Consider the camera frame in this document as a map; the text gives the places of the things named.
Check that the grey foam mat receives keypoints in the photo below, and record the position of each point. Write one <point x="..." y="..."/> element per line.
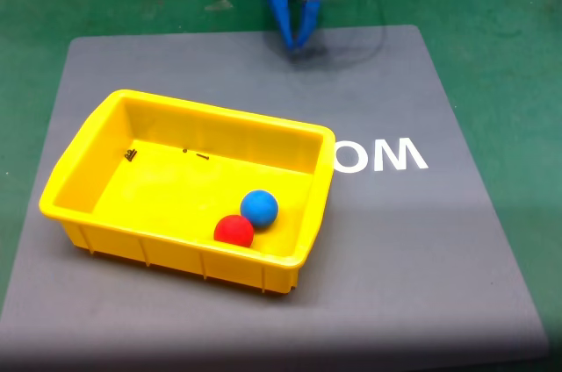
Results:
<point x="395" y="236"/>

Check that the blue ball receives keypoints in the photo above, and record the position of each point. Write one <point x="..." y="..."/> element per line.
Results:
<point x="259" y="208"/>

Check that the yellow plastic bin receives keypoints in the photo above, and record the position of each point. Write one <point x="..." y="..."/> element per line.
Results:
<point x="175" y="196"/>

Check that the red ball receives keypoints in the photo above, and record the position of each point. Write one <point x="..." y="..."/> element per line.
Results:
<point x="232" y="232"/>

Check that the single black screw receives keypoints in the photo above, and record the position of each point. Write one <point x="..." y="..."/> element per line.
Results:
<point x="202" y="156"/>

